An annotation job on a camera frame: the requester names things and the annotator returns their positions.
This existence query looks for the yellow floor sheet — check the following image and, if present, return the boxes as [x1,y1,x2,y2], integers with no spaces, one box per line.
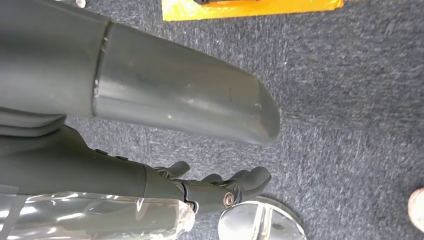
[161,0,345,22]

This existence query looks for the plastic wrapped robot part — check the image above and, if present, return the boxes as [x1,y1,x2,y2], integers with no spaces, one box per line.
[0,184,196,240]

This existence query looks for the round chrome floor base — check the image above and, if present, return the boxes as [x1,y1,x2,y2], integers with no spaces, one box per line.
[217,196,307,240]

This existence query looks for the pale shoe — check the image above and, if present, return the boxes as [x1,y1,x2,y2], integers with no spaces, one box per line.
[408,187,424,233]

